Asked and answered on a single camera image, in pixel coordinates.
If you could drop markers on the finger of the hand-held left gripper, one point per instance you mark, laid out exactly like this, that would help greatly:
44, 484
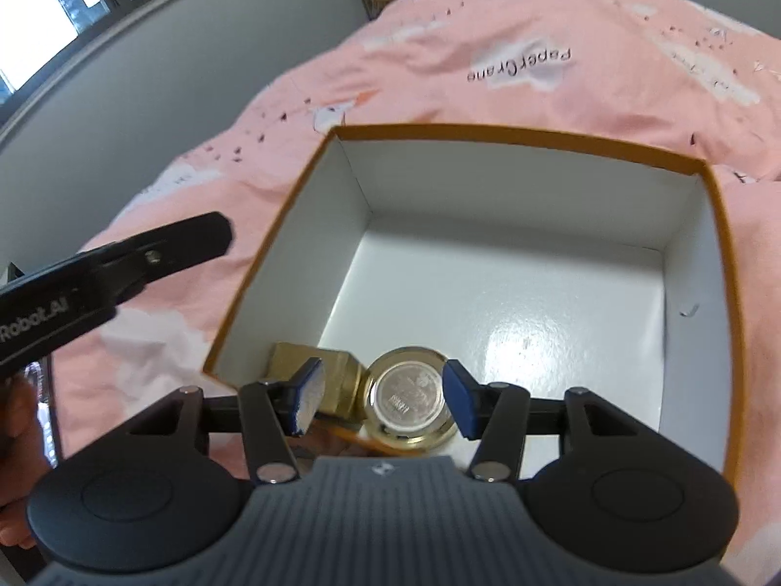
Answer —
183, 241

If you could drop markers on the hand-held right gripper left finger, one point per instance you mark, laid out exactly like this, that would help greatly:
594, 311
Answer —
308, 394

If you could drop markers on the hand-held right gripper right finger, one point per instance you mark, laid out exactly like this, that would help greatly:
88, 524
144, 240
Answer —
460, 400

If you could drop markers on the small gold box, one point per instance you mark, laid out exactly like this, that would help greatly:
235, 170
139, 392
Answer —
341, 384

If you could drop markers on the orange cardboard box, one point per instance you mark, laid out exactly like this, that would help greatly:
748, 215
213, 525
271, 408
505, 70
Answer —
518, 293

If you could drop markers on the person's left hand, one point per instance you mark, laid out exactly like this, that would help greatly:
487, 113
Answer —
15, 415

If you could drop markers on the window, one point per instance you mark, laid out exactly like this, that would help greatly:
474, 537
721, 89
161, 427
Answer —
36, 0

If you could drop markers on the pink printed blanket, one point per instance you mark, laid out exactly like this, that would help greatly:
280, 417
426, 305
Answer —
488, 43

